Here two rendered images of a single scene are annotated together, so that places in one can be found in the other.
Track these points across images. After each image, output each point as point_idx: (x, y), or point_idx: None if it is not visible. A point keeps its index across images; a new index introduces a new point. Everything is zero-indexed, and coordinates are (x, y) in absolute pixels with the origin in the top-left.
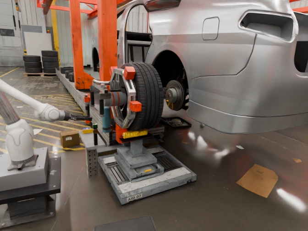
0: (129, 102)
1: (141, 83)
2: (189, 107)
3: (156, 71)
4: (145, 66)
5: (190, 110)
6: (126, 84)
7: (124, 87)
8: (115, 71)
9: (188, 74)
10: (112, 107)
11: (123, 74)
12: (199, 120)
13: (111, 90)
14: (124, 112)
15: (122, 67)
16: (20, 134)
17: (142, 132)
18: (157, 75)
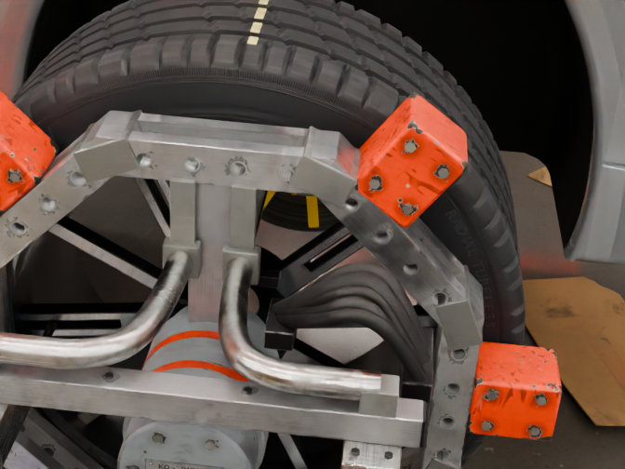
0: (493, 386)
1: (493, 199)
2: (598, 205)
3: (419, 46)
4: (347, 30)
5: (611, 223)
6: (425, 261)
7: (117, 248)
8: (139, 160)
9: (599, 13)
10: (45, 463)
11: (374, 186)
12: None
13: (432, 392)
14: (114, 439)
15: (112, 92)
16: None
17: None
18: (451, 76)
